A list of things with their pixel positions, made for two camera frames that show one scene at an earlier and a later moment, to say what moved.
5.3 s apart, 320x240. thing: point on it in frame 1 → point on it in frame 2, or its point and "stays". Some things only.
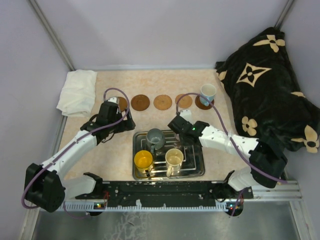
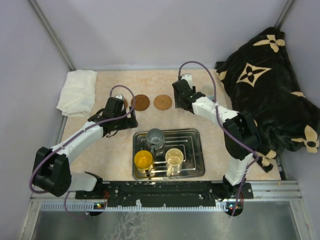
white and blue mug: x=209 y=91 stays
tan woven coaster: x=162 y=102 stays
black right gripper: x=181 y=140 → x=176 y=100
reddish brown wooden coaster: x=140 y=102 stays
